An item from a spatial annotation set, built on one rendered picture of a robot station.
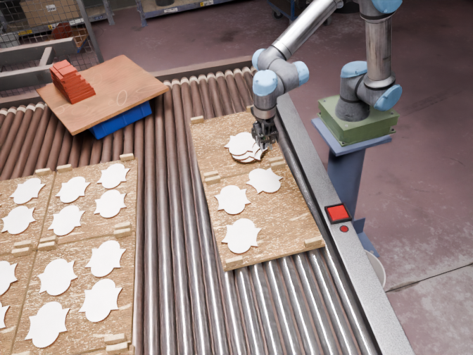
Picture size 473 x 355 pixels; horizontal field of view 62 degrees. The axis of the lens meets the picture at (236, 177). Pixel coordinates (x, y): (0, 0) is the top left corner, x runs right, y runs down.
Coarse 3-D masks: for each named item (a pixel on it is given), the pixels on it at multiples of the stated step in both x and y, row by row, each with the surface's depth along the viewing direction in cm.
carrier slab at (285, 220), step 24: (288, 168) 159; (216, 192) 154; (288, 192) 150; (216, 216) 145; (240, 216) 144; (264, 216) 143; (288, 216) 142; (312, 216) 141; (216, 240) 137; (264, 240) 135; (288, 240) 134; (240, 264) 129
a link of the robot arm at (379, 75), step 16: (352, 0) 132; (368, 0) 125; (384, 0) 122; (400, 0) 125; (368, 16) 129; (384, 16) 127; (368, 32) 136; (384, 32) 133; (368, 48) 140; (384, 48) 138; (368, 64) 146; (384, 64) 143; (368, 80) 151; (384, 80) 148; (368, 96) 155; (384, 96) 150; (400, 96) 155
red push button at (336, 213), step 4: (328, 208) 143; (332, 208) 143; (336, 208) 143; (340, 208) 143; (344, 208) 143; (332, 212) 142; (336, 212) 142; (340, 212) 142; (344, 212) 141; (332, 216) 141; (336, 216) 140; (340, 216) 140; (344, 216) 140
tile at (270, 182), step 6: (270, 168) 159; (252, 174) 157; (258, 174) 157; (264, 174) 157; (270, 174) 156; (252, 180) 155; (258, 180) 154; (264, 180) 154; (270, 180) 154; (276, 180) 153; (252, 186) 153; (258, 186) 152; (264, 186) 152; (270, 186) 152; (276, 186) 151; (258, 192) 150; (264, 192) 151; (270, 192) 150
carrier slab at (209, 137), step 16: (192, 128) 184; (208, 128) 183; (224, 128) 182; (240, 128) 181; (208, 144) 175; (224, 144) 174; (272, 144) 171; (208, 160) 168; (224, 160) 167; (224, 176) 160
